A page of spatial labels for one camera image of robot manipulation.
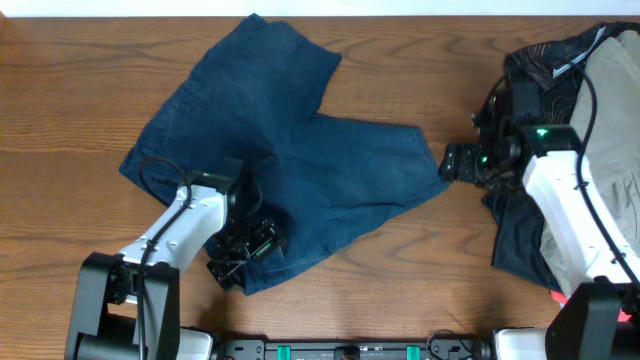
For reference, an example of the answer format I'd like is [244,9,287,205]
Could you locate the dark blue denim shorts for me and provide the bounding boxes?
[120,15,446,295]

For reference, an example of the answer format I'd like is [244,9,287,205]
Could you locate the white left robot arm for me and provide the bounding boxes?
[64,171,287,359]

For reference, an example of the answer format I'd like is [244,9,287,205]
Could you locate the black patterned garment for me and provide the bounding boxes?
[482,22,639,292]

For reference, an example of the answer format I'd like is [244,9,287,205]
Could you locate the beige khaki garment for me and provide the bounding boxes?
[523,39,639,296]

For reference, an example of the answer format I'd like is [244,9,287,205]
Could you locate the red white item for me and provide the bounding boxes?
[549,290,632,323]

